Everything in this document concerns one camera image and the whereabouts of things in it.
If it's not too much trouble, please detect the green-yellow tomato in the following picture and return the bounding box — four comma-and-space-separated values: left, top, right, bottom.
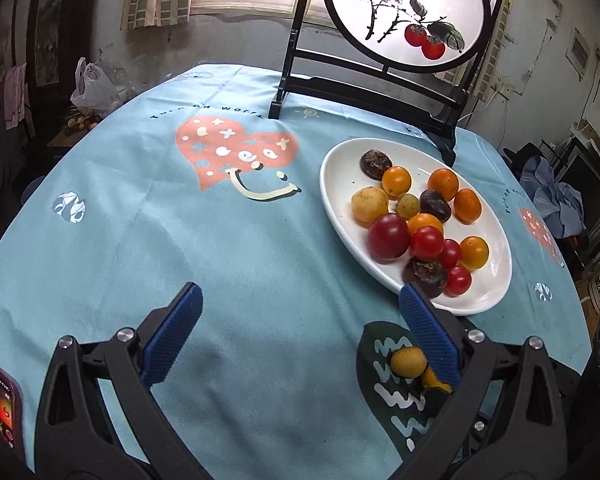
420, 366, 453, 393

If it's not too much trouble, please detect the red cherry tomato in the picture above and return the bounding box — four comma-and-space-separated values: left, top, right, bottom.
411, 226, 444, 261
438, 238, 462, 269
444, 266, 472, 297

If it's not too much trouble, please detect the orange mandarin aloft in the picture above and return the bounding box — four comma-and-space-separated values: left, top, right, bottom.
453, 188, 482, 224

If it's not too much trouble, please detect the large dark water chestnut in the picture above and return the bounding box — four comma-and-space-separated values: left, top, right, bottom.
402, 257, 448, 299

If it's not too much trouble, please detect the black monitor on shelf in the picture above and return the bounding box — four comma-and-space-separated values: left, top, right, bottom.
554, 136, 600, 237

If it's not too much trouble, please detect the blue crumpled cloth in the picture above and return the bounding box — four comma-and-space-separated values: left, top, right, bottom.
519, 155, 584, 240

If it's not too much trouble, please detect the light blue printed tablecloth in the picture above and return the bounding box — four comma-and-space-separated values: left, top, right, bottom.
0, 63, 594, 476

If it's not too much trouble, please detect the dark red plum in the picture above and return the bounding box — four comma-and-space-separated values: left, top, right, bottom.
366, 214, 411, 261

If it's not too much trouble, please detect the white oval plate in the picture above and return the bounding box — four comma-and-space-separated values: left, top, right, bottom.
318, 136, 515, 318

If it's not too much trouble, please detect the orange-yellow tomato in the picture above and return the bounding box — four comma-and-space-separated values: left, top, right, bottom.
350, 186, 389, 226

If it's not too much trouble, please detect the yellow spotted small fruit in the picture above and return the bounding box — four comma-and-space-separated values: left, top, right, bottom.
396, 193, 420, 220

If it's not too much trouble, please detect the tan longan fruit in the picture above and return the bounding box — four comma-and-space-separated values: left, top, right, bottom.
389, 347, 428, 379

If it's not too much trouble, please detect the large orange mandarin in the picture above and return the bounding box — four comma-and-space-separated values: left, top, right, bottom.
406, 212, 444, 234

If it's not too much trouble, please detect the small orange tomato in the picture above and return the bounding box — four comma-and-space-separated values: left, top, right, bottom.
380, 166, 412, 200

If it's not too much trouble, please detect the white plastic bag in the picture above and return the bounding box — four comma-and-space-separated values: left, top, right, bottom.
70, 58, 122, 118

